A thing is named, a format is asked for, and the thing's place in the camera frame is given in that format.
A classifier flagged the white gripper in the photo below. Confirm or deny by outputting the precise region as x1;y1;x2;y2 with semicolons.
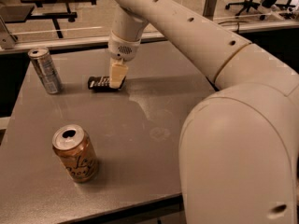
108;32;141;89

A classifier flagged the black rxbar chocolate bar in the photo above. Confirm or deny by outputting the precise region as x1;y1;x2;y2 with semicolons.
88;76;124;92

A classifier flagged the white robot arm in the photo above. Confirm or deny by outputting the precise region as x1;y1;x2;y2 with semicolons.
111;0;299;224

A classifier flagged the silver blue redbull can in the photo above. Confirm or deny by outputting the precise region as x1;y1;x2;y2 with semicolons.
28;47;63;94

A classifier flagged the orange lacroix can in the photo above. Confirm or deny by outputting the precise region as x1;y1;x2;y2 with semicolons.
52;124;98;183

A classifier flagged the dark background table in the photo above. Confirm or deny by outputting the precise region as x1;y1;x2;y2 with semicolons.
21;0;98;38

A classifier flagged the dark background desk left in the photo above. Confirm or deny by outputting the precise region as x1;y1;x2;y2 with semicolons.
0;6;34;24

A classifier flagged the right metal glass bracket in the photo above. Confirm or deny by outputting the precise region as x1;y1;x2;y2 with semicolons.
203;0;218;19

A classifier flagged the metal glass bracket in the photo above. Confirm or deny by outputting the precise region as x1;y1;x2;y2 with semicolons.
203;0;218;19
0;16;17;49

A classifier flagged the left metal glass bracket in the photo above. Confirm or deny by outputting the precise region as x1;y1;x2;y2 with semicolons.
0;16;17;49

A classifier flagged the black hanging cable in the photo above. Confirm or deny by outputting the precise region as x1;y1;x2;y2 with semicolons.
218;20;250;34

